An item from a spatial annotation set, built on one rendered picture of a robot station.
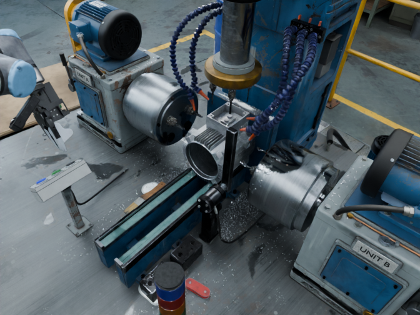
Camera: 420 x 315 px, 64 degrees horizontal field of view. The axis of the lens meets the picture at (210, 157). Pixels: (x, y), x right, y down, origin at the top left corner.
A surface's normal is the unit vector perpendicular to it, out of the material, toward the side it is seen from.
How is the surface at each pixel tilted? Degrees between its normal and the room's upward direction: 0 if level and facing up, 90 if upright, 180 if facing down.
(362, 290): 90
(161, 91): 17
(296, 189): 43
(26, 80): 94
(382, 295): 90
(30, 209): 0
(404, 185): 74
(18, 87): 94
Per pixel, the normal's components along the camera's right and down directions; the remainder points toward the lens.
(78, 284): 0.04, -0.72
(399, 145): -0.21, -0.47
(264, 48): -0.65, 0.51
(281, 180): -0.41, -0.18
